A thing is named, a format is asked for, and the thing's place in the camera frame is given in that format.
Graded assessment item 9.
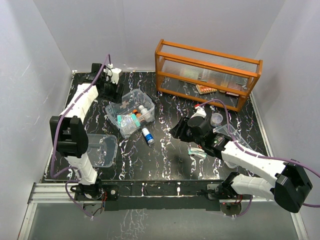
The blue white bandage roll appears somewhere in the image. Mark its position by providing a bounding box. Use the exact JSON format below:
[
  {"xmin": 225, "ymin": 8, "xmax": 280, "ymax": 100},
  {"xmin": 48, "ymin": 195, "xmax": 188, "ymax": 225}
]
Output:
[{"xmin": 141, "ymin": 127, "xmax": 155, "ymax": 146}]

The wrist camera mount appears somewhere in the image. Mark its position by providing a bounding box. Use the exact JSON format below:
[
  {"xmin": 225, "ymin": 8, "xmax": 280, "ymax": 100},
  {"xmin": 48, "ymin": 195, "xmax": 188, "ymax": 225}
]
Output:
[
  {"xmin": 191, "ymin": 104, "xmax": 207, "ymax": 119},
  {"xmin": 103, "ymin": 64, "xmax": 123, "ymax": 85}
]

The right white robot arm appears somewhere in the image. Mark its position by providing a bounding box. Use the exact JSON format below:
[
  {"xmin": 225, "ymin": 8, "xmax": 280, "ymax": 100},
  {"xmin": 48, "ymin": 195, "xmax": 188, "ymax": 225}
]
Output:
[{"xmin": 169, "ymin": 116, "xmax": 313, "ymax": 213}]

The purple cable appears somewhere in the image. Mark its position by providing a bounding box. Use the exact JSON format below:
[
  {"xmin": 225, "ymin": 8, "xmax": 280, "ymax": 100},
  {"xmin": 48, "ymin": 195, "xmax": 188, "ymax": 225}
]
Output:
[
  {"xmin": 50, "ymin": 53, "xmax": 113, "ymax": 218},
  {"xmin": 198, "ymin": 99, "xmax": 320, "ymax": 208}
]

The white medicine bottle green label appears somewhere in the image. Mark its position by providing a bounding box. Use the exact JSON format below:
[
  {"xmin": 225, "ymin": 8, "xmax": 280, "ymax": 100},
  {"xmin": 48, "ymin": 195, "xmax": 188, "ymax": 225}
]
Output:
[{"xmin": 138, "ymin": 105, "xmax": 150, "ymax": 119}]

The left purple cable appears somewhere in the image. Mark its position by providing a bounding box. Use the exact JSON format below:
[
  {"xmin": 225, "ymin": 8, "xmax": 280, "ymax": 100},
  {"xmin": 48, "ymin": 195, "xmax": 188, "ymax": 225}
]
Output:
[{"xmin": 50, "ymin": 53, "xmax": 113, "ymax": 218}]

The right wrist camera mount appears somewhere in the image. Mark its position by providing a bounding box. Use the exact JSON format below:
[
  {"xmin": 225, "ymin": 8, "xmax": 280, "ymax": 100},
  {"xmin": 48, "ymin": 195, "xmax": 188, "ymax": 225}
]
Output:
[{"xmin": 191, "ymin": 104, "xmax": 207, "ymax": 119}]

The small clear round jar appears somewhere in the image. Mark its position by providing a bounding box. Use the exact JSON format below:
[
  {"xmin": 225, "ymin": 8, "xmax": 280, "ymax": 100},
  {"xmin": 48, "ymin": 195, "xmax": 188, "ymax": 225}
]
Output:
[{"xmin": 210, "ymin": 113, "xmax": 224, "ymax": 127}]

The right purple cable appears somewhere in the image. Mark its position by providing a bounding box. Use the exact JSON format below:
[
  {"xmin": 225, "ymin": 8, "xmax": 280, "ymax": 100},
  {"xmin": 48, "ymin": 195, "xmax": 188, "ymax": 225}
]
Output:
[{"xmin": 198, "ymin": 99, "xmax": 320, "ymax": 208}]

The brown bottle orange cap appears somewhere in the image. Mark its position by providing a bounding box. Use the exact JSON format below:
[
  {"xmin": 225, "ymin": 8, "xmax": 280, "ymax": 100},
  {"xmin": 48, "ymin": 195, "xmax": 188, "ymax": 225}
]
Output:
[{"xmin": 132, "ymin": 109, "xmax": 146, "ymax": 124}]

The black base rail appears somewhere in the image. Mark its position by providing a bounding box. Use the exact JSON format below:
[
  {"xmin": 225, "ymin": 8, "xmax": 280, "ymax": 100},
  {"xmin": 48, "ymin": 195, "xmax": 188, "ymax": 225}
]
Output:
[{"xmin": 74, "ymin": 178, "xmax": 251, "ymax": 212}]

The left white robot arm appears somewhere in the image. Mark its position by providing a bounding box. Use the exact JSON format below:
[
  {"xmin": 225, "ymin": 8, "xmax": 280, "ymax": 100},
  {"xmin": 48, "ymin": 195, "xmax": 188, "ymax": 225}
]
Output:
[{"xmin": 49, "ymin": 63, "xmax": 124, "ymax": 200}]

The clear plastic medicine box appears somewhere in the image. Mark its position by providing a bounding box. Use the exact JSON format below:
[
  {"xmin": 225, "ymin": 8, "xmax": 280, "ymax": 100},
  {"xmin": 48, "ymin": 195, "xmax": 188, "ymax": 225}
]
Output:
[{"xmin": 105, "ymin": 88, "xmax": 155, "ymax": 139}]

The orange wooden shelf rack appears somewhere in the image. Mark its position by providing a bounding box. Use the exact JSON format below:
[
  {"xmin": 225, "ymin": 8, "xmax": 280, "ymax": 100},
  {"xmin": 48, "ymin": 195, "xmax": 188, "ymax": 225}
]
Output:
[{"xmin": 154, "ymin": 39, "xmax": 263, "ymax": 112}]

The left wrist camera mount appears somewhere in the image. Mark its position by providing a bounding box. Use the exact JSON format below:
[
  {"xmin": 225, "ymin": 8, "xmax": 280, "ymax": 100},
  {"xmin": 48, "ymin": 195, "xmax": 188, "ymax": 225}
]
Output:
[{"xmin": 103, "ymin": 64, "xmax": 123, "ymax": 85}]

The clear compartment organizer tray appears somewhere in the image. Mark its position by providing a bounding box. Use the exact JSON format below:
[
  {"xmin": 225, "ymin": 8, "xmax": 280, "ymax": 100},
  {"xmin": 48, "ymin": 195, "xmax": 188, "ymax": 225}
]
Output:
[{"xmin": 212, "ymin": 123, "xmax": 255, "ymax": 168}]

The blue header plastic packet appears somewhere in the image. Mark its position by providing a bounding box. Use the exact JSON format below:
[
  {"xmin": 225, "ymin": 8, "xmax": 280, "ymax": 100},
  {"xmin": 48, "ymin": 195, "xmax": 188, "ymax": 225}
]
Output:
[{"xmin": 118, "ymin": 114, "xmax": 141, "ymax": 128}]

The clear plastic box lid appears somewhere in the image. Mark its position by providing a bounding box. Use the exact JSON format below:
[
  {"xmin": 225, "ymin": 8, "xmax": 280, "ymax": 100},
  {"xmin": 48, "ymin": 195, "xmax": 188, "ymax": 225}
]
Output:
[{"xmin": 87, "ymin": 133, "xmax": 118, "ymax": 168}]

